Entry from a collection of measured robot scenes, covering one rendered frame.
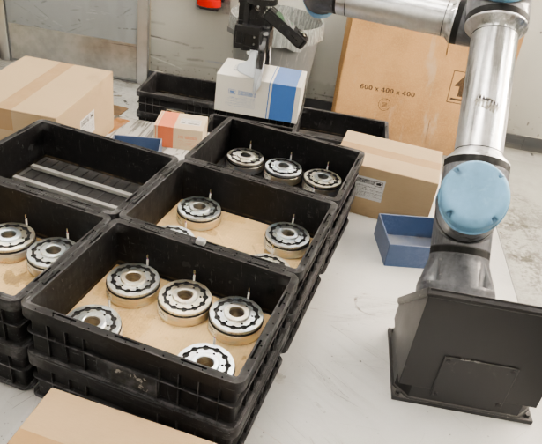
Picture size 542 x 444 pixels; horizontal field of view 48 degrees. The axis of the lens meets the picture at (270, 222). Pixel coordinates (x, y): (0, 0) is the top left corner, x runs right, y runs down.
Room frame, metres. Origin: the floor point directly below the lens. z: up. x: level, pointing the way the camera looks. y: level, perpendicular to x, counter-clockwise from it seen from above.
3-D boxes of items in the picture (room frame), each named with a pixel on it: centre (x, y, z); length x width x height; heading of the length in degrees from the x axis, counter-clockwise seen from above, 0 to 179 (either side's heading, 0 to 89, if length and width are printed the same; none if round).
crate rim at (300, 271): (1.11, 0.08, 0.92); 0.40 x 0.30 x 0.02; 75
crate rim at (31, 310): (0.82, 0.16, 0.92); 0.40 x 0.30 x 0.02; 75
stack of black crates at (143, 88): (2.87, 0.53, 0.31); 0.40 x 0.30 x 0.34; 86
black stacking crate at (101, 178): (1.21, 0.47, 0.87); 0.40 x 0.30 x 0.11; 75
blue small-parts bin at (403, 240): (1.39, -0.40, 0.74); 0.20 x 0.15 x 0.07; 97
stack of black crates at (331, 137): (2.41, -0.24, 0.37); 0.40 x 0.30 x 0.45; 85
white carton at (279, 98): (1.41, 0.07, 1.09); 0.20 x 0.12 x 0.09; 86
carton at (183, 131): (1.85, 0.34, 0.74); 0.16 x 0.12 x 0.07; 91
